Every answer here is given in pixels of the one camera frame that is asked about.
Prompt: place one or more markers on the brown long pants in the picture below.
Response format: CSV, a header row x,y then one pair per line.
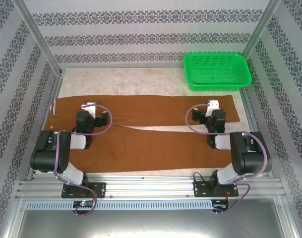
x,y
140,148

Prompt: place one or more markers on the green plastic basket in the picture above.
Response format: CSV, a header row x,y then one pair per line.
x,y
215,72

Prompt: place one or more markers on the left small circuit board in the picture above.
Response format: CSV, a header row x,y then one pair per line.
x,y
83,204

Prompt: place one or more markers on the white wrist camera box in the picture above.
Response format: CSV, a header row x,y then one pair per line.
x,y
213,104
89,107

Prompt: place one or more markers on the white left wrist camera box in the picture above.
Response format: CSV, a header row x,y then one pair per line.
x,y
89,107

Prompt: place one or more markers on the small circuit board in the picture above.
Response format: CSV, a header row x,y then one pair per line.
x,y
219,204
83,204

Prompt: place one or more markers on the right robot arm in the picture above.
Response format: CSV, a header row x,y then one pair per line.
x,y
252,158

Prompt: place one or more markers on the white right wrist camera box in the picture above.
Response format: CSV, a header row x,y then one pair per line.
x,y
213,104

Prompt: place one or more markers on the aluminium mounting rail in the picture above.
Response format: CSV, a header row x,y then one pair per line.
x,y
150,186

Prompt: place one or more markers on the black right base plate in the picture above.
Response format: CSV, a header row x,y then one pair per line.
x,y
200,188

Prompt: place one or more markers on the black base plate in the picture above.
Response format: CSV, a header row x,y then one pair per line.
x,y
98,188
200,188

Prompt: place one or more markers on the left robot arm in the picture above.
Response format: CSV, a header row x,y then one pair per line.
x,y
49,153

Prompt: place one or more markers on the right small circuit board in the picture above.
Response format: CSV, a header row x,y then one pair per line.
x,y
219,204

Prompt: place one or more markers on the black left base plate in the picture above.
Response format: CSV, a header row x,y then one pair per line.
x,y
98,188

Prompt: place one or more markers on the aluminium frame post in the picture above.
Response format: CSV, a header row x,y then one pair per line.
x,y
261,27
39,37

